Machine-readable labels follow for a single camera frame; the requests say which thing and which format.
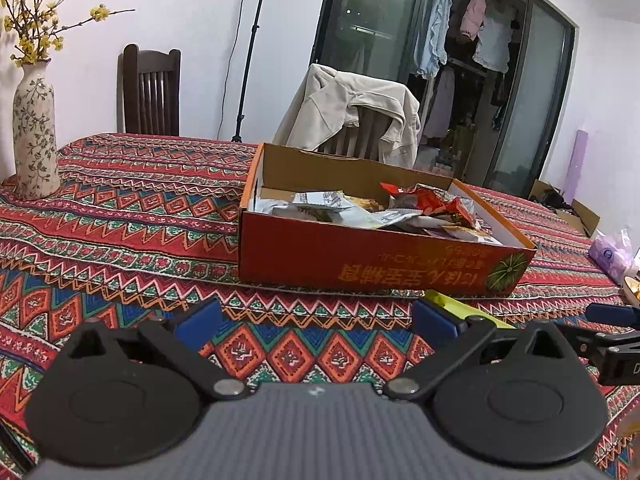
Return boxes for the patterned red tablecloth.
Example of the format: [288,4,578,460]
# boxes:
[0,132,640,480]

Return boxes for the hanging white garment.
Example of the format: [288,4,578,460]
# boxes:
[472,6,517,74]

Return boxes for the green snack packet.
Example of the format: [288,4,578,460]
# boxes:
[425,290,517,331]

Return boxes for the wardrobe with hanging clothes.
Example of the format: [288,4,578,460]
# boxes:
[315,0,577,200]

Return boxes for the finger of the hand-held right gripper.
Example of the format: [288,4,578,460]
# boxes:
[585,302,640,326]
[550,321,640,358]

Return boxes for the purple tissue pack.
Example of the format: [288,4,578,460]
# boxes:
[587,229,640,282]

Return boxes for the hanging pink garment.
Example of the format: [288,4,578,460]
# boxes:
[459,0,489,42]

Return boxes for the orange cardboard box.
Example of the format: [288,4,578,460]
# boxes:
[237,142,539,297]

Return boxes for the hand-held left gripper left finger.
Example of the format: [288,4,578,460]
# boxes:
[62,300,251,403]

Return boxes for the brown cardboard box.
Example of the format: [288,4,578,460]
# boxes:
[528,179,602,239]

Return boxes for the dark wooden chair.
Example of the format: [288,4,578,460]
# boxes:
[117,43,182,136]

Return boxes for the wooden chair under jacket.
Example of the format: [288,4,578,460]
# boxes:
[319,109,397,162]

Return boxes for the hanging lilac clothing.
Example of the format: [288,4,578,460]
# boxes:
[421,67,457,142]

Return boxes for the yellow flower branches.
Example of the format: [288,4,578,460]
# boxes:
[0,0,137,68]

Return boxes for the black power cable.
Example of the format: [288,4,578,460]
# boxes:
[216,0,258,138]

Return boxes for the studio light on black stand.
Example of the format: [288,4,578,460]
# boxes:
[230,0,275,144]

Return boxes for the purple rolled mat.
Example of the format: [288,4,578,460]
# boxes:
[562,129,592,207]

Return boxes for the plain white snack packet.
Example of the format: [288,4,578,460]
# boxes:
[247,198,307,222]

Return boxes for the beige jacket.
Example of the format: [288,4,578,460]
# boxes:
[272,63,422,169]

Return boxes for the floral ceramic vase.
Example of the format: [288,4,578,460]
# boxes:
[12,57,62,199]

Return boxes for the hanging light blue shirt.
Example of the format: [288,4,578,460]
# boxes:
[413,0,454,79]

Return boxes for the orange snack packet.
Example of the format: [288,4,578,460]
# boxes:
[440,224,505,247]

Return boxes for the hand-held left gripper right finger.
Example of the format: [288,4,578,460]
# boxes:
[382,299,576,403]

